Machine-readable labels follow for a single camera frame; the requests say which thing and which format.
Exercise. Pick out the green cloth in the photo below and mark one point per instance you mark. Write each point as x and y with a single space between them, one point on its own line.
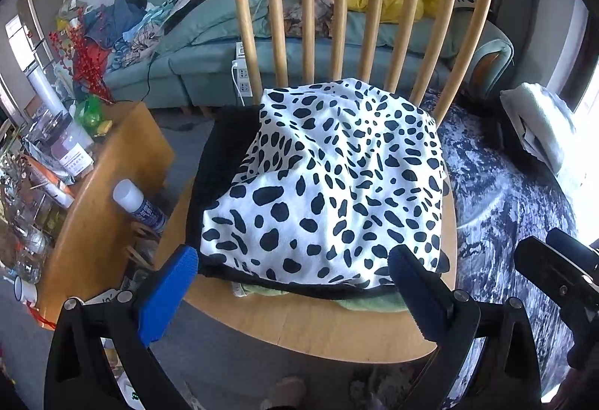
374 305

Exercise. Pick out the teal cushion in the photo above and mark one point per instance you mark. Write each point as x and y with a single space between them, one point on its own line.
220 17

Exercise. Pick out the white power strip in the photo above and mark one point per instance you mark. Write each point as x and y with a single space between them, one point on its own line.
243 73

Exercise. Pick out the teal sofa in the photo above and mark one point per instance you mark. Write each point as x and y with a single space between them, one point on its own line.
210 78

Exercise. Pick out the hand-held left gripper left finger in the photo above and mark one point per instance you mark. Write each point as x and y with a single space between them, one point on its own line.
168 293

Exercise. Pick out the white enamel mug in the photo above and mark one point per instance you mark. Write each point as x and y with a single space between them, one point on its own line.
24 291

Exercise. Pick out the wooden spindle-back chair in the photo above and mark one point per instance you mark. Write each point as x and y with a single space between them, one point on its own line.
327 330

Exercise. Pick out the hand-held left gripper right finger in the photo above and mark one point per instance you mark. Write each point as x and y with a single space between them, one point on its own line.
416 293

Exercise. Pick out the green plastic bag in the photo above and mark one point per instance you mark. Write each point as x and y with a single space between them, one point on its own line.
93 115

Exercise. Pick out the red berry branch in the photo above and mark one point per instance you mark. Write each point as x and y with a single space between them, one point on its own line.
86 59

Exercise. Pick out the wooden side table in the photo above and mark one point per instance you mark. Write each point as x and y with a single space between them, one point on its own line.
112 148

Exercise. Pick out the clear lidded jar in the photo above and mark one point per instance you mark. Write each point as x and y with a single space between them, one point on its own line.
65 148

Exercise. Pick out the blue-grey mottled blanket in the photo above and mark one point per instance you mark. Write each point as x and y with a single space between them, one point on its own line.
491 213

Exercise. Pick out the black folded garment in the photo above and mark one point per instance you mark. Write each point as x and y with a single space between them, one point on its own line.
210 176

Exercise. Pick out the pile of mixed clothes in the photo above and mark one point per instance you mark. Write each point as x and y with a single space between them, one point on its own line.
126 26

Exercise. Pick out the white folded cloth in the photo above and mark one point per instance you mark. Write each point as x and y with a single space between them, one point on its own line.
543 124

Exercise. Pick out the white black-spotted garment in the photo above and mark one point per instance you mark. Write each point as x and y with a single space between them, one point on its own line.
327 176

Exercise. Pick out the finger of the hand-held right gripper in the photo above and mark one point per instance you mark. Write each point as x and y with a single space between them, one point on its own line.
561 288
573 248

